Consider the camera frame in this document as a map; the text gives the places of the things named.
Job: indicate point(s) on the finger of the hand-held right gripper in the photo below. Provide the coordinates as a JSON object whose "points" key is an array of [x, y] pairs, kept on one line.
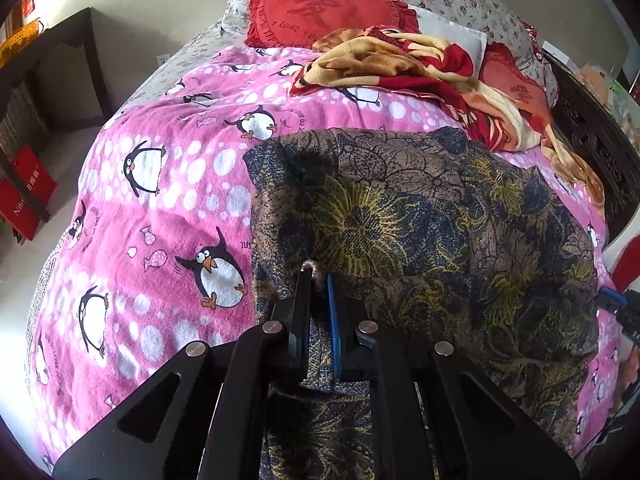
{"points": [[612, 298]]}

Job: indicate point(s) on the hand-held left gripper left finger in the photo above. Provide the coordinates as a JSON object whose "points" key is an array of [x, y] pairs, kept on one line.
{"points": [[300, 310]]}

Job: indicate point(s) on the orange plastic basket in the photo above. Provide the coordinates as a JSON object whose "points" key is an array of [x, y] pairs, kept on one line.
{"points": [[20, 40]]}

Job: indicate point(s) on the red gift box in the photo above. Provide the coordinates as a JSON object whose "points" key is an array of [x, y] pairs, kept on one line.
{"points": [[17, 210], [37, 172]]}

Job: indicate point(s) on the red chair cushion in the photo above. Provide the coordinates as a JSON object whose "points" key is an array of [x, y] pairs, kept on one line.
{"points": [[627, 267]]}

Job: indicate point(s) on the pink penguin print blanket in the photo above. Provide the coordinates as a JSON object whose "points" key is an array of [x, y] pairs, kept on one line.
{"points": [[165, 220]]}

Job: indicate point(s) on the red and yellow blanket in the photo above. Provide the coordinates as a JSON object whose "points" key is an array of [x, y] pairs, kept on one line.
{"points": [[400, 60]]}

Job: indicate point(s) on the dark wooden table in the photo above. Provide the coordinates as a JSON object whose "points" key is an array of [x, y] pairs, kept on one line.
{"points": [[75, 30]]}

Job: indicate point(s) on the white box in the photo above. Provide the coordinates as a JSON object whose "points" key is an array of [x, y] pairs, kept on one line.
{"points": [[560, 55]]}

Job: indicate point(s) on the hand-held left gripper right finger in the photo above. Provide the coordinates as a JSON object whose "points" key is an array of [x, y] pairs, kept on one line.
{"points": [[333, 320]]}

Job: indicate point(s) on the white pillow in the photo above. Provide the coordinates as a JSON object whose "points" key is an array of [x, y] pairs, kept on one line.
{"points": [[450, 25]]}

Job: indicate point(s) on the white wall socket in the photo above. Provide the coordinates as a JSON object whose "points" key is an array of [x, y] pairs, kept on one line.
{"points": [[163, 58]]}

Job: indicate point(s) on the red ruffled cloth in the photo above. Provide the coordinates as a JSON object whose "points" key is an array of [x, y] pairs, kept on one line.
{"points": [[529, 32]]}

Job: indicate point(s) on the dark carved wooden cabinet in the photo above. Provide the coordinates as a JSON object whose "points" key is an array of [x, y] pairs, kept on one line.
{"points": [[590, 130]]}

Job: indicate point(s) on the dark floral patterned garment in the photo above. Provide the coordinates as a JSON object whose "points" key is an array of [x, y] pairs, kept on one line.
{"points": [[425, 220]]}

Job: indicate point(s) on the floral bed sheet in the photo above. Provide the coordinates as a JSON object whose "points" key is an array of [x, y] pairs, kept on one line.
{"points": [[190, 50]]}

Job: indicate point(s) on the brown cardboard box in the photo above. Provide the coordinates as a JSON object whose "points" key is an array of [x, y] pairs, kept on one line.
{"points": [[592, 76]]}

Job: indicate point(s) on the green bag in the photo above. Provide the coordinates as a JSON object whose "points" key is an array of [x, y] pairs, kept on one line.
{"points": [[625, 110]]}

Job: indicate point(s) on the red heart-shaped ruffled pillow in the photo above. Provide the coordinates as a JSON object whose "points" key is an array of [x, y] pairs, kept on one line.
{"points": [[310, 5], [515, 80]]}

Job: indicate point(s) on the stack of magazines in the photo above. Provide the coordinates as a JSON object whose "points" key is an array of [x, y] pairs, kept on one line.
{"points": [[20, 120]]}

